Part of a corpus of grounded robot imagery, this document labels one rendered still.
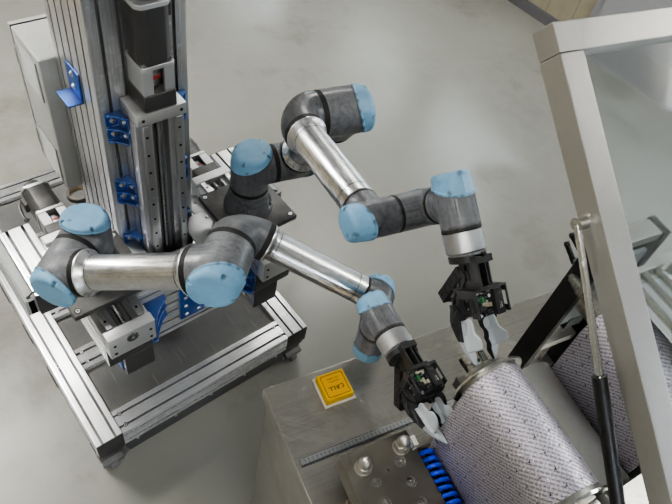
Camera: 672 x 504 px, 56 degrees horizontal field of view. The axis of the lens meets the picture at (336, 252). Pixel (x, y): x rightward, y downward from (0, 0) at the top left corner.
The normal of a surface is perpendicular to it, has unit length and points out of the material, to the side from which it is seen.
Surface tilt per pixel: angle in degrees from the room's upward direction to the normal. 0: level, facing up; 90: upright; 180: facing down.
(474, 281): 90
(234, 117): 0
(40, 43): 0
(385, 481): 0
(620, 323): 90
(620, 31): 36
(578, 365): 92
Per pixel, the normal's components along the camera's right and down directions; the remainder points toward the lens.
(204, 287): -0.05, 0.73
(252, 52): 0.15, -0.63
